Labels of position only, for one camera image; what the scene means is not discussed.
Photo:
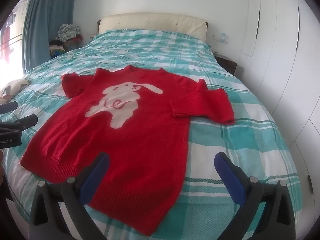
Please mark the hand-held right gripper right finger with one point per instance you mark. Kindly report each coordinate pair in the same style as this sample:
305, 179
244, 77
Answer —
228, 180

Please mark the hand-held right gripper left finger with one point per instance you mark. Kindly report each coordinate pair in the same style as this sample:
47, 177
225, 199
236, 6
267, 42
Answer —
93, 177

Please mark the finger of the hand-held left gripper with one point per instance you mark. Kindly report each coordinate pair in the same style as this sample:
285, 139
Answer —
25, 121
8, 107

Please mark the red sweater with white rabbit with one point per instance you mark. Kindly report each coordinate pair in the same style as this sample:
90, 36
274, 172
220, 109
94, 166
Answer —
140, 142

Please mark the pile of clothes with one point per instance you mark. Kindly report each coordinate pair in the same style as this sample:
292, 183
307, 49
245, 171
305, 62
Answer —
67, 31

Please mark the patterned beige pillow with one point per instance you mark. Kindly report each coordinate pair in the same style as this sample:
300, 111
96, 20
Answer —
12, 87

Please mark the red hanging garment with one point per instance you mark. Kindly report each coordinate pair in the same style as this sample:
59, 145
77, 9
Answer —
6, 42

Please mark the blue curtain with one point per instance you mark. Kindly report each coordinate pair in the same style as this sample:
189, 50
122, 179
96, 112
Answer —
50, 17

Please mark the dark wooden nightstand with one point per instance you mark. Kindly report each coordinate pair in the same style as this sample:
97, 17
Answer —
228, 63

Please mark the white wardrobe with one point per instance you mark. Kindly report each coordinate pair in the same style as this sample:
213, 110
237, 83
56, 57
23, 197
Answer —
280, 55

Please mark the teal checked bedsheet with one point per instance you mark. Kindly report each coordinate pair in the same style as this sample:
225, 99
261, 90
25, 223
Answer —
175, 45

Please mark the cream padded headboard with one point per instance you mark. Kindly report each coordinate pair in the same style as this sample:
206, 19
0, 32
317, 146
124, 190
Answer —
150, 21

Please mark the white wall socket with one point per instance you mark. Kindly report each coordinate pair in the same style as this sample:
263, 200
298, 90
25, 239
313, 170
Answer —
221, 38

